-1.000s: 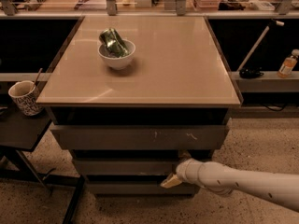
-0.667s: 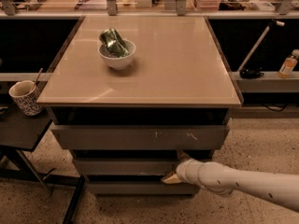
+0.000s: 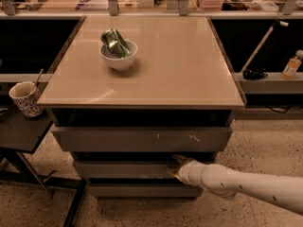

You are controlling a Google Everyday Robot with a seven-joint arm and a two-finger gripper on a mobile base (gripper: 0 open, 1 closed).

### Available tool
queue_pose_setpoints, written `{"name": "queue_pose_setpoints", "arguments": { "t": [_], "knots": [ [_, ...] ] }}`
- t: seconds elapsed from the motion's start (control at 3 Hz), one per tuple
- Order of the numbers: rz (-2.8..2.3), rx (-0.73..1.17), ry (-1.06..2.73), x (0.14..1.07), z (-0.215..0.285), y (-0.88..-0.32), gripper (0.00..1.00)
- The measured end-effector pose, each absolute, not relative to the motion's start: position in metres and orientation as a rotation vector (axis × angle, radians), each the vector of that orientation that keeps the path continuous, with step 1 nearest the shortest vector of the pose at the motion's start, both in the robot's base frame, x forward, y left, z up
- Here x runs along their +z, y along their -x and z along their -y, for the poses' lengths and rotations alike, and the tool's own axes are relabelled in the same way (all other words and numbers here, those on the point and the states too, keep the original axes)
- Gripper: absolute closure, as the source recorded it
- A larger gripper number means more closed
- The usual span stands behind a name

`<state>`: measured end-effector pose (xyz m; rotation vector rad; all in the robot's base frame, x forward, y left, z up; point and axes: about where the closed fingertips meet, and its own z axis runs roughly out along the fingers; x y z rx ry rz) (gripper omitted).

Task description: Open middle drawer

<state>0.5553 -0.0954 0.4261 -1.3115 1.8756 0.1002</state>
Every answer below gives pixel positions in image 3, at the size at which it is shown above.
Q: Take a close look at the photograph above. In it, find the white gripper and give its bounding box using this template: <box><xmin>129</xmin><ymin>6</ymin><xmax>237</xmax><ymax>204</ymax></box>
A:
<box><xmin>167</xmin><ymin>154</ymin><xmax>236</xmax><ymax>200</ymax></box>

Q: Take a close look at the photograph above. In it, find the grey drawer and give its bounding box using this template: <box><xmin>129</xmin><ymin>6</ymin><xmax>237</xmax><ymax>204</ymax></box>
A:
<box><xmin>51</xmin><ymin>126</ymin><xmax>232</xmax><ymax>152</ymax></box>
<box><xmin>87</xmin><ymin>183</ymin><xmax>203</xmax><ymax>198</ymax></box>
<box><xmin>74</xmin><ymin>159</ymin><xmax>178</xmax><ymax>179</ymax></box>

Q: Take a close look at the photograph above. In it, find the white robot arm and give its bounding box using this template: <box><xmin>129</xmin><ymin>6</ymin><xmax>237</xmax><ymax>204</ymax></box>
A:
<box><xmin>168</xmin><ymin>154</ymin><xmax>303</xmax><ymax>215</ymax></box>

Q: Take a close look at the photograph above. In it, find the grey bottom drawer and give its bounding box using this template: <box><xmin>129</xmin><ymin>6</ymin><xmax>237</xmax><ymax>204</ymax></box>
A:
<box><xmin>87</xmin><ymin>183</ymin><xmax>203</xmax><ymax>198</ymax></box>

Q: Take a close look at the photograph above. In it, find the grey drawer cabinet glass top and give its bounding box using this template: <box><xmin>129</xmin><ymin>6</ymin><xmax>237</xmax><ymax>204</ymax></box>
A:
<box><xmin>39</xmin><ymin>16</ymin><xmax>245</xmax><ymax>185</ymax></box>

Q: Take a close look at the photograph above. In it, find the grey top drawer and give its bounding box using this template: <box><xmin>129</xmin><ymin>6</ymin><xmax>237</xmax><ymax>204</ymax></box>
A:
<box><xmin>51</xmin><ymin>126</ymin><xmax>232</xmax><ymax>152</ymax></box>

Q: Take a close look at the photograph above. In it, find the small black object on ledge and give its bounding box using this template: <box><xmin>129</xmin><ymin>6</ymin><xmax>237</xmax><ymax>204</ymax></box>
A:
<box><xmin>242</xmin><ymin>69</ymin><xmax>267</xmax><ymax>80</ymax></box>

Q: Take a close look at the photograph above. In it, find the white ceramic bowl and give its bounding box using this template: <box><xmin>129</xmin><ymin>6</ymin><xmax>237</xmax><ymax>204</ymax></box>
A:
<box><xmin>99</xmin><ymin>40</ymin><xmax>138</xmax><ymax>71</ymax></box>

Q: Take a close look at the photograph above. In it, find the green metal can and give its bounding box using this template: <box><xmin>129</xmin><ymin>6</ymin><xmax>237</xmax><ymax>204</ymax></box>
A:
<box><xmin>100</xmin><ymin>28</ymin><xmax>132</xmax><ymax>59</ymax></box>

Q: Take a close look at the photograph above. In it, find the orange liquid bottle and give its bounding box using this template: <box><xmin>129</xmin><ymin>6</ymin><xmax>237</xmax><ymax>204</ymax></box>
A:
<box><xmin>281</xmin><ymin>50</ymin><xmax>303</xmax><ymax>79</ymax></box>

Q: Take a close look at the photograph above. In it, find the dark side table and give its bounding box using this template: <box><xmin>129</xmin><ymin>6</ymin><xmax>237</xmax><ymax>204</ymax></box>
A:
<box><xmin>0</xmin><ymin>106</ymin><xmax>86</xmax><ymax>227</ymax></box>

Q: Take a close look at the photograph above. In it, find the wooden stick in mug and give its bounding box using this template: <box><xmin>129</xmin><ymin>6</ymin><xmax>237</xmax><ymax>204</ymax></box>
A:
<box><xmin>30</xmin><ymin>68</ymin><xmax>44</xmax><ymax>93</ymax></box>

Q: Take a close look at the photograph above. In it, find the patterned white mug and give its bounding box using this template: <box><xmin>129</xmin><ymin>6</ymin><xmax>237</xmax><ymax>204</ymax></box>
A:
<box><xmin>9</xmin><ymin>81</ymin><xmax>45</xmax><ymax>117</ymax></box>

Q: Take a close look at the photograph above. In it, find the black cable on floor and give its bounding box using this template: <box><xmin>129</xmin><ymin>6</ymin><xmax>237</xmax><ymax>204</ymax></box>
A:
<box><xmin>264</xmin><ymin>103</ymin><xmax>293</xmax><ymax>114</ymax></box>

